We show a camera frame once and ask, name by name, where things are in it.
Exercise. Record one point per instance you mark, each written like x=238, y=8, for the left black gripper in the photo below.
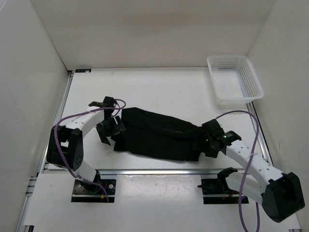
x=118, y=128

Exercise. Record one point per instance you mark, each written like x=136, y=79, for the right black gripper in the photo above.
x=212, y=153

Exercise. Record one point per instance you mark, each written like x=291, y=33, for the black shorts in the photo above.
x=157, y=136

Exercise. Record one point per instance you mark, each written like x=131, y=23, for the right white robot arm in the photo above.
x=279, y=194

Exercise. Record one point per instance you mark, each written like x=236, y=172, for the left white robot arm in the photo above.
x=66, y=147

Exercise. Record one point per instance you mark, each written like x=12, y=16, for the white plastic mesh basket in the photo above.
x=234, y=80

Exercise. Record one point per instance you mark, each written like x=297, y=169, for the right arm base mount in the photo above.
x=216, y=191

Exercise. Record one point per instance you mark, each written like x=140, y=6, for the aluminium right rail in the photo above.
x=262, y=146

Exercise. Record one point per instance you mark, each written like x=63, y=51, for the aluminium front rail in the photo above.
x=159, y=171

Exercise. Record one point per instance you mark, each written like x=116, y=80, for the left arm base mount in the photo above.
x=83, y=192

